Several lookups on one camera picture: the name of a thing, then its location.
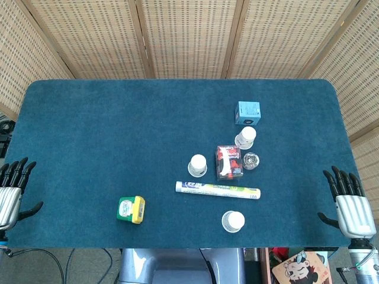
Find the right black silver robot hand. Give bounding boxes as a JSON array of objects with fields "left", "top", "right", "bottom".
[{"left": 317, "top": 165, "right": 377, "bottom": 240}]

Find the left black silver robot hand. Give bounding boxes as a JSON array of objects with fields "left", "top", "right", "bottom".
[{"left": 0, "top": 157, "right": 44, "bottom": 231}]

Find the white paper cup flower print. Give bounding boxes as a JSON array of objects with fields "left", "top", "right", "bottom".
[
  {"left": 234, "top": 126, "right": 257, "bottom": 150},
  {"left": 221, "top": 210, "right": 246, "bottom": 234}
]

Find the black equipment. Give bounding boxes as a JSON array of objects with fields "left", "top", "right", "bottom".
[{"left": 0, "top": 112, "right": 15, "bottom": 157}]

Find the cartoon picture card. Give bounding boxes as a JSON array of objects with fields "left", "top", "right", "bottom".
[{"left": 271, "top": 250, "right": 332, "bottom": 284}]

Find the clear round paperclip container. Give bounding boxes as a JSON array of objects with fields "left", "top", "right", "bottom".
[{"left": 242, "top": 151, "right": 261, "bottom": 170}]

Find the green box with yellow lid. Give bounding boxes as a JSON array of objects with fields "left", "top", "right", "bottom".
[{"left": 116, "top": 195, "right": 146, "bottom": 225}]

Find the woven folding screen panel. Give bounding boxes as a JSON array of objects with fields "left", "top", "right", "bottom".
[
  {"left": 307, "top": 17, "right": 379, "bottom": 220},
  {"left": 22, "top": 0, "right": 155, "bottom": 80},
  {"left": 226, "top": 0, "right": 375, "bottom": 80},
  {"left": 0, "top": 0, "right": 75, "bottom": 121},
  {"left": 136, "top": 0, "right": 245, "bottom": 80}
]

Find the blue carpet table mat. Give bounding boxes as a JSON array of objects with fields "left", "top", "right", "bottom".
[{"left": 5, "top": 78, "right": 361, "bottom": 249}]

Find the clear coffee capsule box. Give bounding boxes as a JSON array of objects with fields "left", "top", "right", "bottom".
[{"left": 215, "top": 144, "right": 244, "bottom": 181}]

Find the white green wrapped roll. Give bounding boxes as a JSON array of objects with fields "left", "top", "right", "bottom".
[{"left": 175, "top": 180, "right": 262, "bottom": 200}]

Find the light blue cardboard box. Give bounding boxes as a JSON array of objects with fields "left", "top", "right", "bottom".
[{"left": 235, "top": 101, "right": 262, "bottom": 127}]

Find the white paper cup fern print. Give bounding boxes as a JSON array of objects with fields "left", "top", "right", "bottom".
[{"left": 187, "top": 154, "right": 208, "bottom": 178}]

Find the grey robot torso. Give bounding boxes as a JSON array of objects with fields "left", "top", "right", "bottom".
[{"left": 118, "top": 247, "right": 246, "bottom": 284}]

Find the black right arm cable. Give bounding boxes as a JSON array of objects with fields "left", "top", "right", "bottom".
[{"left": 336, "top": 265, "right": 356, "bottom": 284}]

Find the black floor cable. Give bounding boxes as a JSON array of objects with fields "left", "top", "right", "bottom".
[{"left": 5, "top": 247, "right": 65, "bottom": 284}]

